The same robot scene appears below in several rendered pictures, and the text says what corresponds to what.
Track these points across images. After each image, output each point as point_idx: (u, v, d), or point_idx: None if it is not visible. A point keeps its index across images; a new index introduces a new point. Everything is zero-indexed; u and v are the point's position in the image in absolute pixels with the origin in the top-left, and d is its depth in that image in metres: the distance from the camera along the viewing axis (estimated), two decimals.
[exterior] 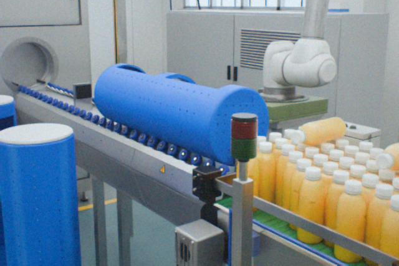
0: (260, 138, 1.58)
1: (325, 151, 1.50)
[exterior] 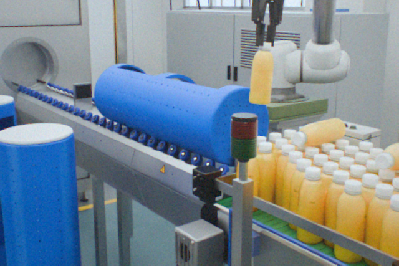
0: (260, 138, 1.58)
1: (326, 151, 1.50)
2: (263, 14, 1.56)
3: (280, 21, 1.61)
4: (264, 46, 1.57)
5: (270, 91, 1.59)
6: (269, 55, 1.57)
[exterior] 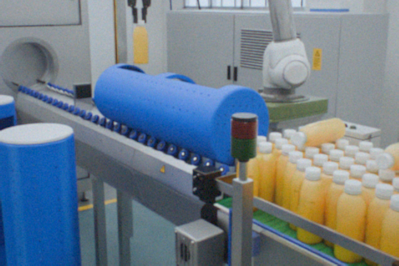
0: (260, 138, 1.58)
1: (326, 151, 1.50)
2: (136, 1, 2.25)
3: (150, 4, 2.29)
4: (138, 23, 2.27)
5: (146, 54, 2.30)
6: (143, 29, 2.27)
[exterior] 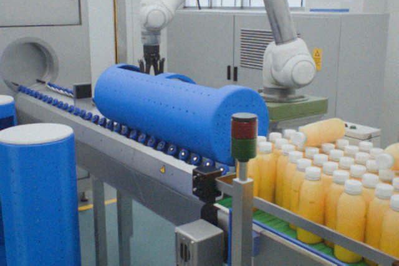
0: (260, 138, 1.58)
1: (326, 151, 1.50)
2: None
3: None
4: None
5: None
6: None
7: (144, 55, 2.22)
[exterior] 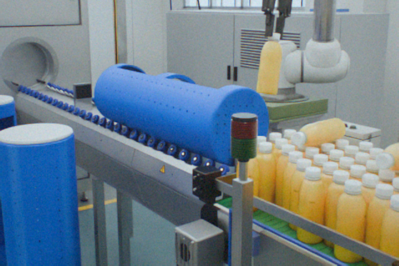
0: (260, 138, 1.58)
1: (326, 151, 1.50)
2: (273, 5, 1.59)
3: (289, 14, 1.63)
4: None
5: None
6: None
7: None
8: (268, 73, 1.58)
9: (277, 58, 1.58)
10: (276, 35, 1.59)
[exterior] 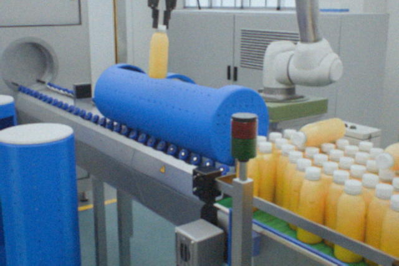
0: (260, 138, 1.58)
1: (326, 151, 1.50)
2: (158, 1, 1.82)
3: (175, 7, 1.86)
4: None
5: None
6: None
7: None
8: (156, 61, 1.84)
9: (163, 48, 1.83)
10: (161, 27, 1.83)
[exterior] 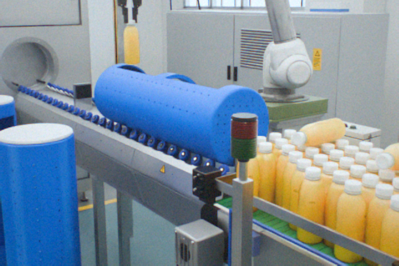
0: (260, 138, 1.58)
1: (326, 151, 1.50)
2: (126, 0, 2.22)
3: (141, 4, 2.26)
4: None
5: None
6: None
7: None
8: (129, 50, 2.25)
9: (134, 38, 2.24)
10: (131, 22, 2.24)
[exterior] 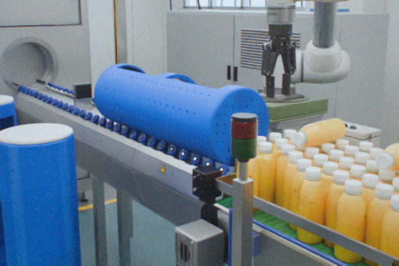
0: (260, 138, 1.58)
1: (326, 151, 1.50)
2: (273, 67, 1.56)
3: (295, 68, 1.62)
4: None
5: None
6: None
7: (272, 38, 1.54)
8: None
9: None
10: None
